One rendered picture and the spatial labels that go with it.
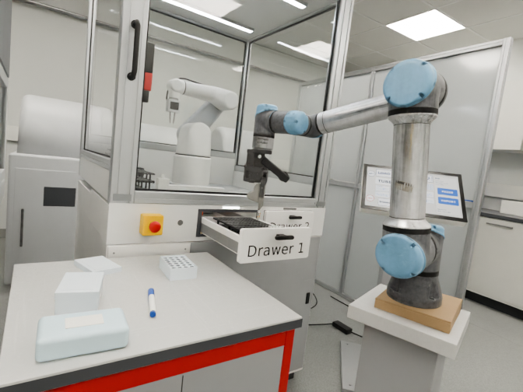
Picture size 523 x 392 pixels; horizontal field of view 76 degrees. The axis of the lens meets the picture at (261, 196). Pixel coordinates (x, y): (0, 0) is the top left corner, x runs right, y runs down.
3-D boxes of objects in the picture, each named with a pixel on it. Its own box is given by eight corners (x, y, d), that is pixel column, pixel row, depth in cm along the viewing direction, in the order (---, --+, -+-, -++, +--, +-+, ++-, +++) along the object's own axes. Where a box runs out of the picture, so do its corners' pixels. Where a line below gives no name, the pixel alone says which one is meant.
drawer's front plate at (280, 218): (311, 233, 164) (314, 211, 163) (263, 235, 148) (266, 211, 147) (309, 232, 166) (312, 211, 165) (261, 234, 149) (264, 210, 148)
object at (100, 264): (121, 271, 102) (121, 266, 101) (92, 277, 95) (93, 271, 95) (101, 260, 109) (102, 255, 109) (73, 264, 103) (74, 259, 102)
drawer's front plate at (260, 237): (307, 257, 120) (311, 228, 119) (239, 264, 104) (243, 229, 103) (304, 256, 122) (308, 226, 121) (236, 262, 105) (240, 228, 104)
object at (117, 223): (321, 236, 171) (325, 208, 170) (106, 244, 113) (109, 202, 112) (232, 204, 249) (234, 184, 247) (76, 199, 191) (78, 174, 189)
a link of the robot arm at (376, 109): (453, 73, 94) (307, 115, 126) (444, 63, 86) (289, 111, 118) (458, 113, 94) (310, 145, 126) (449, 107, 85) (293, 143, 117)
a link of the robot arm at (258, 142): (274, 139, 120) (274, 138, 112) (272, 152, 120) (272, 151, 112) (254, 137, 120) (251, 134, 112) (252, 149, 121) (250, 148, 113)
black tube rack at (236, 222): (279, 246, 125) (282, 229, 124) (239, 248, 115) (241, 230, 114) (248, 232, 143) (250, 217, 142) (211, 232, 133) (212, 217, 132)
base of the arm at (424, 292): (440, 295, 103) (445, 264, 102) (442, 313, 89) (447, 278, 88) (389, 283, 110) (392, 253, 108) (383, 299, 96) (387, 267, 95)
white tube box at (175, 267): (196, 278, 103) (198, 267, 103) (169, 281, 99) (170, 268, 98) (184, 265, 114) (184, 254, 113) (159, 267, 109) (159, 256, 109)
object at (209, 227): (301, 252, 121) (303, 236, 120) (240, 257, 106) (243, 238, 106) (244, 227, 153) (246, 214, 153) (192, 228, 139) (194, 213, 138)
